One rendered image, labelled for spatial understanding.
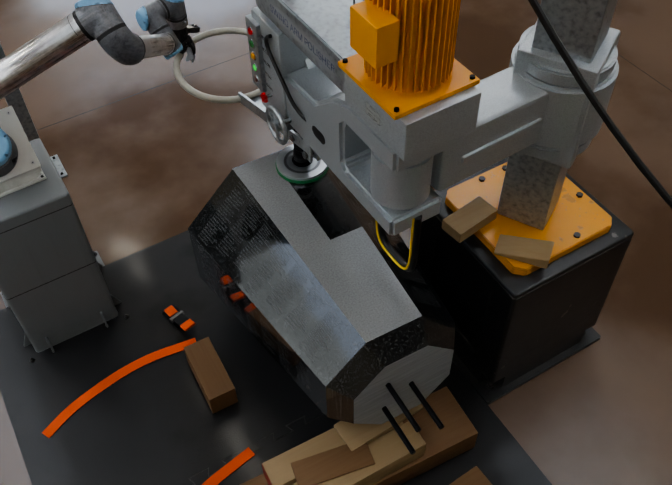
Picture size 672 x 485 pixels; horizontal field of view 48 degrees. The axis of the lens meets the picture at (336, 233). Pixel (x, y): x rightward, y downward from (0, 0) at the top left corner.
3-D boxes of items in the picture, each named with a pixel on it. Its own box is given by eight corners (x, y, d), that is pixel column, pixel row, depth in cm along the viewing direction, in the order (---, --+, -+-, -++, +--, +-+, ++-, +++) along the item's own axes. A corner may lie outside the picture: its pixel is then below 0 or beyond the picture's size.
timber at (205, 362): (187, 361, 346) (183, 347, 337) (212, 350, 349) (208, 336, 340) (212, 414, 328) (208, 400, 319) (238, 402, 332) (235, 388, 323)
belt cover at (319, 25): (475, 138, 216) (482, 91, 204) (402, 172, 208) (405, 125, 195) (304, -14, 270) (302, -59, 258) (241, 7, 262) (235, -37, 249)
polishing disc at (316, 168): (317, 185, 302) (317, 183, 301) (268, 174, 307) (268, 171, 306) (335, 151, 315) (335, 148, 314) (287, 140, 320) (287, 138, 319)
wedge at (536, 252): (552, 249, 286) (554, 241, 282) (546, 269, 280) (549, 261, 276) (499, 235, 291) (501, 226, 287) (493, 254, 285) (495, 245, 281)
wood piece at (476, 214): (477, 204, 302) (479, 195, 298) (496, 218, 296) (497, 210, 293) (441, 228, 294) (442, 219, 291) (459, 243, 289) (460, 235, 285)
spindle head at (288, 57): (360, 141, 281) (361, 38, 247) (308, 163, 273) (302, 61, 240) (310, 89, 301) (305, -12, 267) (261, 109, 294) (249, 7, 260)
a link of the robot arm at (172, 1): (154, -8, 321) (174, -18, 325) (160, 16, 331) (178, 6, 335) (167, 2, 317) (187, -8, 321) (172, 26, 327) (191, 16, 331)
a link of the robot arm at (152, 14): (151, 32, 316) (175, 19, 321) (135, 7, 313) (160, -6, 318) (145, 38, 324) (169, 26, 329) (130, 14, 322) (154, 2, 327)
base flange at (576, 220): (533, 155, 326) (535, 146, 322) (615, 228, 298) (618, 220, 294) (439, 198, 310) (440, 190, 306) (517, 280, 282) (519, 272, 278)
